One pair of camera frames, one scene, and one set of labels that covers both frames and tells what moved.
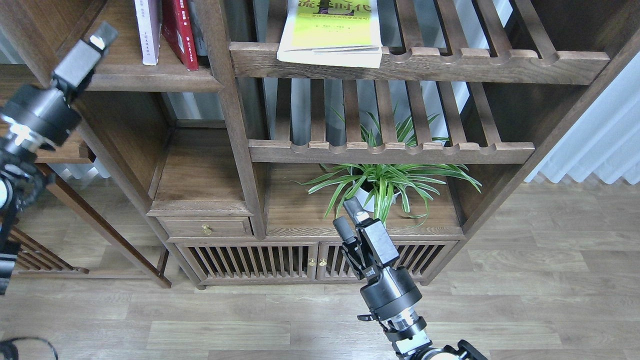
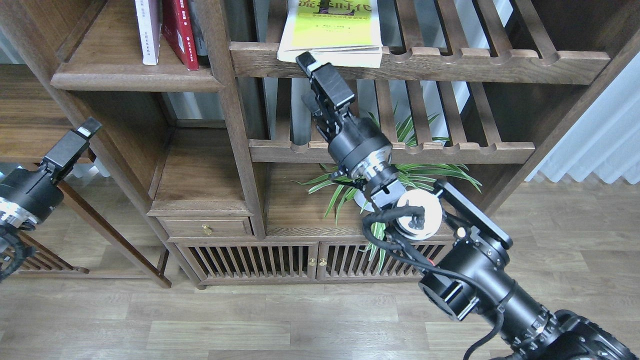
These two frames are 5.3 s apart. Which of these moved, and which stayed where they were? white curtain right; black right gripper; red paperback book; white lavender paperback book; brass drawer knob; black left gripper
Moved: black right gripper; black left gripper
Stayed: white curtain right; red paperback book; white lavender paperback book; brass drawer knob
